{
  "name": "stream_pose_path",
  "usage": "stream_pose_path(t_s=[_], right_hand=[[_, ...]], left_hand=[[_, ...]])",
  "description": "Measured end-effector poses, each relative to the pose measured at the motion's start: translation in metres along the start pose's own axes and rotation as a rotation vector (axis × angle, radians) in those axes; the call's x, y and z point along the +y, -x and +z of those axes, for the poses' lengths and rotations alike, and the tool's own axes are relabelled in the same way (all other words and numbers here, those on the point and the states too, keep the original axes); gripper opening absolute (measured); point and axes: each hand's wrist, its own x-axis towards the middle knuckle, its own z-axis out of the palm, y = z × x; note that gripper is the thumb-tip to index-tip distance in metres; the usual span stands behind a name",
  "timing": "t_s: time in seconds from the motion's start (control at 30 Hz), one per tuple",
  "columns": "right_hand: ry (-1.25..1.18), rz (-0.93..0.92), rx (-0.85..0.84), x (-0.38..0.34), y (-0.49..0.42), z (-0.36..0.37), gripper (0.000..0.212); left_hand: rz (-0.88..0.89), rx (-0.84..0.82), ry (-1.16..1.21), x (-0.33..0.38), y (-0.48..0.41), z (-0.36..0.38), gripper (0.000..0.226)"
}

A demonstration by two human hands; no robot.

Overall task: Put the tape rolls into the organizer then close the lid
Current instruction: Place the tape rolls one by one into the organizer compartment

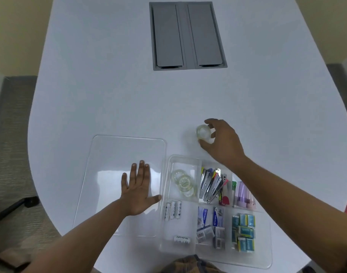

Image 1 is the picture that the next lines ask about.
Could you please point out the green sticky flag packet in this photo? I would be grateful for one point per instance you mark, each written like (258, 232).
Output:
(234, 187)

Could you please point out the person's left forearm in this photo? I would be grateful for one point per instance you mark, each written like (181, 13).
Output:
(76, 241)

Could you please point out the white battery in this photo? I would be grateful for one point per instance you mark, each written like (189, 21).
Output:
(182, 239)
(167, 211)
(178, 209)
(172, 210)

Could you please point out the person's left hand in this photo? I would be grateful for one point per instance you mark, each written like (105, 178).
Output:
(136, 197)

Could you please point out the person's right forearm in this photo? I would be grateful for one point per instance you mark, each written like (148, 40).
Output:
(293, 210)

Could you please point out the black chair base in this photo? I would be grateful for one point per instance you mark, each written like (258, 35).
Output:
(14, 208)

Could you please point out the grey staple box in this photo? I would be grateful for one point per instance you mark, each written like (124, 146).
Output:
(220, 232)
(219, 243)
(204, 233)

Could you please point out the person's left thumb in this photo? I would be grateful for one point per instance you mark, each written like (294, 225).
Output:
(155, 199)

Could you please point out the person's left little finger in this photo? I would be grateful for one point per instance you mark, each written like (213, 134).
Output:
(124, 181)

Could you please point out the stack of teal small boxes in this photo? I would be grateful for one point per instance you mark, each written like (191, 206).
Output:
(243, 232)

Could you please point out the person's plaid clothing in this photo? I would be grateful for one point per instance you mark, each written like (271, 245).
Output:
(190, 265)

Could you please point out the person's right hand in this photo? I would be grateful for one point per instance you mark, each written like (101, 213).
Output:
(226, 144)

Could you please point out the pile of small metal staplers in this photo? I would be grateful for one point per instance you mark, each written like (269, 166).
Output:
(210, 184)

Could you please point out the blue and white staple box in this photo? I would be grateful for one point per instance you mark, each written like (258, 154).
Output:
(202, 217)
(218, 216)

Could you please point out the person's right middle finger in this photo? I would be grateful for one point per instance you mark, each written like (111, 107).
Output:
(213, 134)

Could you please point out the red and white stapler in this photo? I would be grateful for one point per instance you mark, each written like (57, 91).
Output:
(225, 194)

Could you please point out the person's left middle finger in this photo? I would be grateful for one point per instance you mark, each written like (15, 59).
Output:
(140, 174)

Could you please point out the clear tape roll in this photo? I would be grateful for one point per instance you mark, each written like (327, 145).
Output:
(203, 132)
(185, 183)
(177, 175)
(189, 192)

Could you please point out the clear plastic lid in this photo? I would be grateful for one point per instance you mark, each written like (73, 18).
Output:
(111, 173)

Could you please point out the purple sticky flag packets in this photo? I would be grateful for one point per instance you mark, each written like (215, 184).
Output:
(244, 196)

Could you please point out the clear plastic organizer tray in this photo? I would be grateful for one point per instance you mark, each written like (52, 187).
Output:
(187, 221)

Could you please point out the person's right thumb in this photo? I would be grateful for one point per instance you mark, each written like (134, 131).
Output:
(205, 146)

